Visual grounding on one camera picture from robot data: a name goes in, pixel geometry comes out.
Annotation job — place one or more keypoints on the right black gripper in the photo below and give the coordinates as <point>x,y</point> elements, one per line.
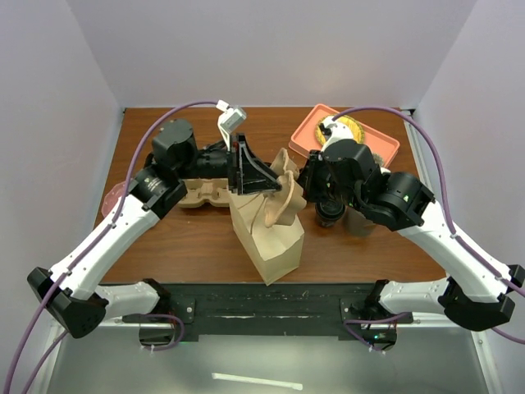
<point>307,179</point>

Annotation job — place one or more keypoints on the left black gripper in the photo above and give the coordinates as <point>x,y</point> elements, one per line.
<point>256,176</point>

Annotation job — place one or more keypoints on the brown paper bag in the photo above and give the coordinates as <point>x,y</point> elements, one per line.
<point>274,251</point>

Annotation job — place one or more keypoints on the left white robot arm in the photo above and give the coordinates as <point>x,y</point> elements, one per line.
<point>71,288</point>

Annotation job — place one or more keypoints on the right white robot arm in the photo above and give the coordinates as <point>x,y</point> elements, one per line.
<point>474,293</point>

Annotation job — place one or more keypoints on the grey cup of stirrers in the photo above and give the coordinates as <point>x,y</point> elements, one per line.
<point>357,225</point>

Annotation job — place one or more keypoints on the yellow woven coaster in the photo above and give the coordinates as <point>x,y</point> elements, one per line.
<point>358,130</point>

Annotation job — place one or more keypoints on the pink speckled plate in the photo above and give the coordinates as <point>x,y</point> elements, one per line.
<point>112,199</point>

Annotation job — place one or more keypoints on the white strip on floor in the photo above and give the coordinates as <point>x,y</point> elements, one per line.
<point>257,381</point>

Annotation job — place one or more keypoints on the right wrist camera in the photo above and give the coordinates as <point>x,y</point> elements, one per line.
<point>334,131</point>

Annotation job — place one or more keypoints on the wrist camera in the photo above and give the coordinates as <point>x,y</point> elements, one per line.
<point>334,131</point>
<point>231,117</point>

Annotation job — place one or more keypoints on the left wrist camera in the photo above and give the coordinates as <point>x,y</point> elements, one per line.
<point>231,117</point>

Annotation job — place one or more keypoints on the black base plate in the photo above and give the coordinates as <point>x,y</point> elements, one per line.
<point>283,310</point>

